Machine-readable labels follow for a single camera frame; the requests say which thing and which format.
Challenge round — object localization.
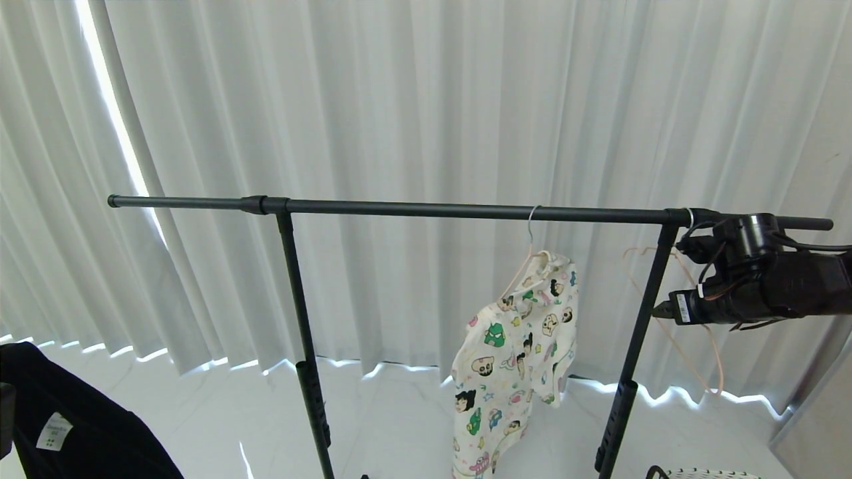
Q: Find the black garment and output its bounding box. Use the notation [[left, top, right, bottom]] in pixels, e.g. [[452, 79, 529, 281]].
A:
[[0, 341, 185, 479]]

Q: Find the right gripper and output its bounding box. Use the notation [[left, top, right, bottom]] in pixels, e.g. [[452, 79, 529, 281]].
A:
[[668, 275, 777, 327]]

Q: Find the black clothes rack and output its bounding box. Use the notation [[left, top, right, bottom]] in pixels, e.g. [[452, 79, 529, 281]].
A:
[[107, 194, 835, 479]]

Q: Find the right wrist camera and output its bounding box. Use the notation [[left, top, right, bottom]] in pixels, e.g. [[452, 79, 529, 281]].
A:
[[674, 223, 728, 268]]

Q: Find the white laundry basket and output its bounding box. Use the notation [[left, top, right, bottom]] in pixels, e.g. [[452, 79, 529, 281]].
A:
[[644, 464, 765, 479]]

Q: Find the pink clothes hanger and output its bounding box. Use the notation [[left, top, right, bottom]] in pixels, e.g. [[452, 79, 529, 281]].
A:
[[621, 246, 726, 398], [498, 204, 554, 301]]

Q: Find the cream printed garment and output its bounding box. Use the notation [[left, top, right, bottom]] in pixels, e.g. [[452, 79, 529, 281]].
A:
[[451, 251, 580, 479]]

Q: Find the white curtain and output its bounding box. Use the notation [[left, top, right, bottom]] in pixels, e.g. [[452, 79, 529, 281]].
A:
[[0, 0, 852, 416]]

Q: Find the black cable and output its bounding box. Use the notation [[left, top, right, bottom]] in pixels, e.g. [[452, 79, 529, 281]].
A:
[[775, 232, 852, 255]]

